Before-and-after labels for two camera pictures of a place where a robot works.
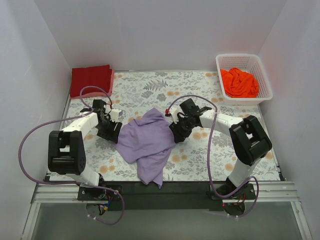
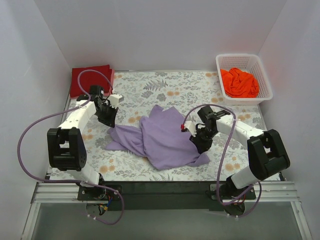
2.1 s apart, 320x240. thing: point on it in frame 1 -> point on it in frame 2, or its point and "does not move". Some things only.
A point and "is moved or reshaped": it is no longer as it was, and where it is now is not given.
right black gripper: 180,128 -> 202,139
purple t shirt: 148,140 is moved or reshaped
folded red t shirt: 100,76 does not move
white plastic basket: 243,79 does not move
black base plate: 136,196 does not move
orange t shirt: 239,84 does not move
